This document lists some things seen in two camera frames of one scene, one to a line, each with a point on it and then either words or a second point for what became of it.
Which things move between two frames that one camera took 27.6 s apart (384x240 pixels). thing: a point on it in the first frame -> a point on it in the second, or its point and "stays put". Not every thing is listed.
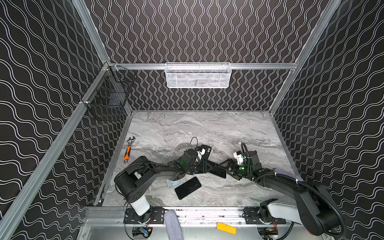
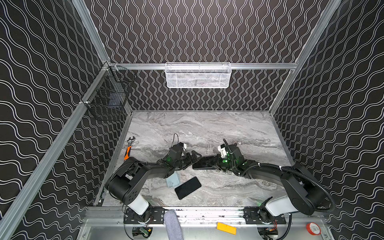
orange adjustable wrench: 128,149 stays put
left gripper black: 205,164 -> 186,158
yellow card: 226,228 stays put
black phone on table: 188,187 stays put
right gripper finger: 229,164 -> 214,159
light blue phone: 171,184 stays put
